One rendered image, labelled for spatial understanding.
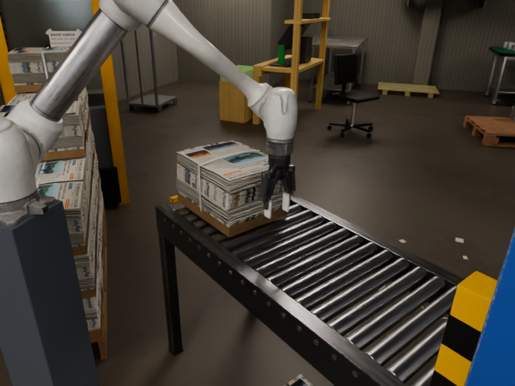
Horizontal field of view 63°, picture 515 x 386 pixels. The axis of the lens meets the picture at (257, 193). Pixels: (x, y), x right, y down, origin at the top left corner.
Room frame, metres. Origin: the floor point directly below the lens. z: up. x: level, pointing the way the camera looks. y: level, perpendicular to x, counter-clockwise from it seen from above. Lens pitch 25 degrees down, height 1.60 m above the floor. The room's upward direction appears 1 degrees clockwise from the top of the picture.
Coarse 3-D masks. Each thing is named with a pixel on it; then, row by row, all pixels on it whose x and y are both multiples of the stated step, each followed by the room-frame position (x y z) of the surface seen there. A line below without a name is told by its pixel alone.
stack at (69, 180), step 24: (48, 168) 1.88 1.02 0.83; (72, 168) 1.88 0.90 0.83; (48, 192) 1.61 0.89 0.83; (72, 192) 1.62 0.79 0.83; (96, 192) 2.28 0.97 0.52; (72, 216) 1.47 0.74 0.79; (96, 216) 2.14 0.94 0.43; (72, 240) 1.47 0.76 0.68; (96, 240) 1.91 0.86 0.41; (96, 288) 1.60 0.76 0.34; (96, 312) 1.49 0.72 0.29
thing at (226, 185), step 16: (240, 160) 1.52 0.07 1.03; (256, 160) 1.51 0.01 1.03; (208, 176) 1.41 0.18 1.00; (224, 176) 1.34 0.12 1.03; (240, 176) 1.35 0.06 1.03; (256, 176) 1.38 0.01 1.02; (208, 192) 1.41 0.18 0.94; (224, 192) 1.33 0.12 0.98; (240, 192) 1.35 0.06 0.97; (256, 192) 1.40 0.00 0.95; (208, 208) 1.41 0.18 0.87; (224, 208) 1.33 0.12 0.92; (240, 208) 1.35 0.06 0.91; (256, 208) 1.39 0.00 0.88; (272, 208) 1.44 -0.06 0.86
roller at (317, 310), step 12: (396, 264) 1.17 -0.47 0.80; (408, 264) 1.19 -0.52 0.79; (372, 276) 1.10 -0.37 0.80; (384, 276) 1.11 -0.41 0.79; (396, 276) 1.14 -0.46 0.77; (360, 288) 1.04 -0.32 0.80; (372, 288) 1.06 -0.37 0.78; (336, 300) 0.98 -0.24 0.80; (348, 300) 0.99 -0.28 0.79; (360, 300) 1.02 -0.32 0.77; (312, 312) 0.93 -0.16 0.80; (324, 312) 0.93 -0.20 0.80; (336, 312) 0.95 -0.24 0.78
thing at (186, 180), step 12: (216, 144) 1.70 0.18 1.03; (228, 144) 1.70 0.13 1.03; (240, 144) 1.71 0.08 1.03; (180, 156) 1.57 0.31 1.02; (192, 156) 1.54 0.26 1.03; (204, 156) 1.55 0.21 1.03; (216, 156) 1.55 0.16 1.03; (180, 168) 1.58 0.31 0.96; (192, 168) 1.50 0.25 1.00; (180, 180) 1.57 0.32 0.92; (192, 180) 1.50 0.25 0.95; (180, 192) 1.58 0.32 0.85; (192, 192) 1.50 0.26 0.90
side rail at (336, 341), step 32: (160, 224) 1.53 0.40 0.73; (192, 224) 1.41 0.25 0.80; (192, 256) 1.33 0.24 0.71; (224, 256) 1.20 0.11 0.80; (224, 288) 1.17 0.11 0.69; (256, 288) 1.04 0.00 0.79; (288, 320) 0.92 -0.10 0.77; (320, 320) 0.89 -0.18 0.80; (320, 352) 0.82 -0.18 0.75; (352, 352) 0.78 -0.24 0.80; (352, 384) 0.74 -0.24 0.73; (384, 384) 0.68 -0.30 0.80
